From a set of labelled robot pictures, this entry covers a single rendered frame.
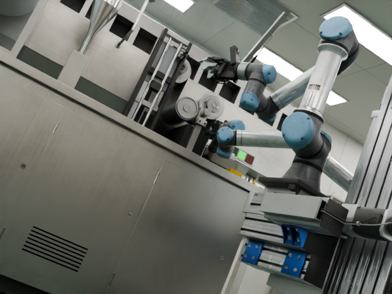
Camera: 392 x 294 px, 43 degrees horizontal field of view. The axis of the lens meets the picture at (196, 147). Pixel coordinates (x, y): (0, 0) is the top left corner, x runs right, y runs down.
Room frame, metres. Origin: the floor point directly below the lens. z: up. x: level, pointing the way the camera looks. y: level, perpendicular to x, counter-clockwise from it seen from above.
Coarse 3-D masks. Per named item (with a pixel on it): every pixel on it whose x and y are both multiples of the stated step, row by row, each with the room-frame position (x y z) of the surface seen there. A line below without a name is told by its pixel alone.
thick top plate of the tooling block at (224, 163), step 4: (208, 156) 2.60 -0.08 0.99; (212, 156) 2.55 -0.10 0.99; (216, 156) 2.56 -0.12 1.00; (212, 160) 2.56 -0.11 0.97; (216, 160) 2.56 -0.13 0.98; (220, 160) 2.57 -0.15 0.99; (224, 160) 2.58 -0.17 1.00; (228, 160) 2.59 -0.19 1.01; (232, 160) 2.59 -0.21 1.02; (220, 164) 2.57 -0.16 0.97; (224, 164) 2.58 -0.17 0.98; (228, 164) 2.59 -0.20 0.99; (232, 164) 2.60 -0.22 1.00; (236, 164) 2.60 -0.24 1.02; (224, 168) 2.60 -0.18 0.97; (228, 168) 2.59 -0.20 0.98; (232, 168) 2.60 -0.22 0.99; (236, 168) 2.61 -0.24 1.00
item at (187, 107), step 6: (186, 96) 2.50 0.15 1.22; (180, 102) 2.51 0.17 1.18; (186, 102) 2.51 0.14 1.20; (192, 102) 2.53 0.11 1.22; (180, 108) 2.51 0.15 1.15; (186, 108) 2.51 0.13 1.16; (192, 108) 2.53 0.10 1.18; (180, 114) 2.51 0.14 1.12; (186, 114) 2.52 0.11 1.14; (192, 114) 2.53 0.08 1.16
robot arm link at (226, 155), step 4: (220, 148) 2.28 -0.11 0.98; (232, 148) 2.28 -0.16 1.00; (216, 152) 2.32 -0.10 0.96; (220, 152) 2.29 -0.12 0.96; (224, 152) 2.29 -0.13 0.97; (228, 152) 2.29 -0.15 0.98; (232, 152) 2.32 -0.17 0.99; (220, 156) 2.34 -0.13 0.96; (224, 156) 2.31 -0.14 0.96; (228, 156) 2.30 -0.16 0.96
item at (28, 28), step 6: (42, 0) 2.02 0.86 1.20; (36, 6) 2.02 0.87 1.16; (42, 6) 2.02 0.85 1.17; (36, 12) 2.02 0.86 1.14; (30, 18) 2.02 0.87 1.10; (36, 18) 2.02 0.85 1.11; (30, 24) 2.02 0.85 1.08; (24, 30) 2.02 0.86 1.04; (30, 30) 2.03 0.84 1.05; (24, 36) 2.02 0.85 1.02; (18, 42) 2.02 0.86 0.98; (24, 42) 2.04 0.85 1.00; (0, 48) 2.00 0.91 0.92; (12, 48) 2.02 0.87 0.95; (18, 48) 2.02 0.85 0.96; (12, 54) 2.02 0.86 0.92
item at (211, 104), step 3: (210, 99) 2.52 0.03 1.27; (213, 99) 2.53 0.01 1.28; (216, 99) 2.54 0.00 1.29; (207, 102) 2.53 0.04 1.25; (210, 102) 2.52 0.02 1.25; (213, 102) 2.54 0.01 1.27; (216, 102) 2.54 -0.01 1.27; (207, 105) 2.52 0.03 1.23; (210, 105) 2.53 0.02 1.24; (213, 105) 2.53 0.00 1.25; (216, 105) 2.54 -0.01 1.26; (219, 105) 2.54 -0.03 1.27; (210, 108) 2.53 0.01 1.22; (213, 108) 2.54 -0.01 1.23; (213, 111) 2.54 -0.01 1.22
